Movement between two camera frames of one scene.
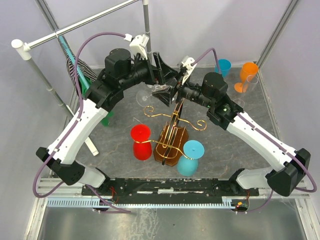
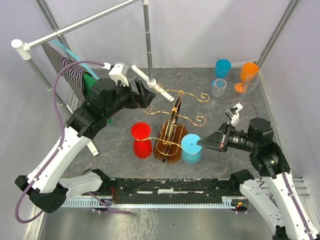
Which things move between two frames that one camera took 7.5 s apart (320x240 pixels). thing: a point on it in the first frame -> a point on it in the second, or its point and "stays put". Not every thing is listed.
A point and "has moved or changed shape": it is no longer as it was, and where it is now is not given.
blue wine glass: [224, 65] stays put
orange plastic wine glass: [248, 72] stays put
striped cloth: [77, 69] -> [73, 75]
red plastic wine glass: [141, 132] stays put
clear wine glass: [251, 81] stays put
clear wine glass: [142, 96] has moved or changed shape
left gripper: [160, 74] -> [142, 100]
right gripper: [164, 94] -> [213, 141]
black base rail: [168, 188] stays put
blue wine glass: [192, 149] has moved or changed shape
